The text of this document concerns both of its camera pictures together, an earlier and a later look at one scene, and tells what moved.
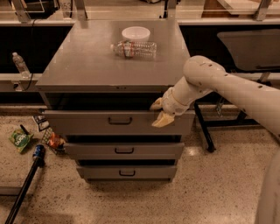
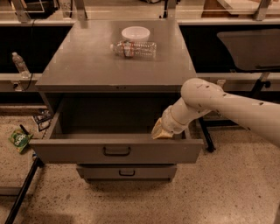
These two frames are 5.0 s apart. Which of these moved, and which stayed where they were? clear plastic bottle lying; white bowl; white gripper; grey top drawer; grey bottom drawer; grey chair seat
Moved: white gripper; grey top drawer
Stayed: grey chair seat; grey bottom drawer; white bowl; clear plastic bottle lying
